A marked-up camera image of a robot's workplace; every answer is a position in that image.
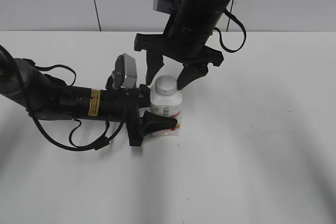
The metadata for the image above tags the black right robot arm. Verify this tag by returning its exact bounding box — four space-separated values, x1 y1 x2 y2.
134 0 244 90

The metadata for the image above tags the white plastic bottle cap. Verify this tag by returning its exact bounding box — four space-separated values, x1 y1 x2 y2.
154 75 177 97

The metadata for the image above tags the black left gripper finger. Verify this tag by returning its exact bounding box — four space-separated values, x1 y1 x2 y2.
141 111 177 137
139 84 151 108

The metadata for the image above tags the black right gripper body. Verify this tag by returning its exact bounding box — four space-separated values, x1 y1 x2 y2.
134 11 224 67

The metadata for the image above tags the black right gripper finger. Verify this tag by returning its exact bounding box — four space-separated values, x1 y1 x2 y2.
145 50 164 86
177 63 208 90

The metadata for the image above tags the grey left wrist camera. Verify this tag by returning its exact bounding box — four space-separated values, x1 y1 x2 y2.
111 53 138 90

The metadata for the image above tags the white yili changqing yogurt bottle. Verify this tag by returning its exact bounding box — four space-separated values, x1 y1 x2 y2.
150 87 182 136

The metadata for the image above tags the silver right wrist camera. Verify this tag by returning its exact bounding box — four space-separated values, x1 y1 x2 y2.
153 0 182 14

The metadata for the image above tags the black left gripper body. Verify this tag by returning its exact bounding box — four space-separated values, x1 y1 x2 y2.
100 89 144 146

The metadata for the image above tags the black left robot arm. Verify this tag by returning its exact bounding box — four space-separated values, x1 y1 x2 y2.
15 58 177 146

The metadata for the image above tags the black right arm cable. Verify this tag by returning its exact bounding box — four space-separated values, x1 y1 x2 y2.
215 0 247 54

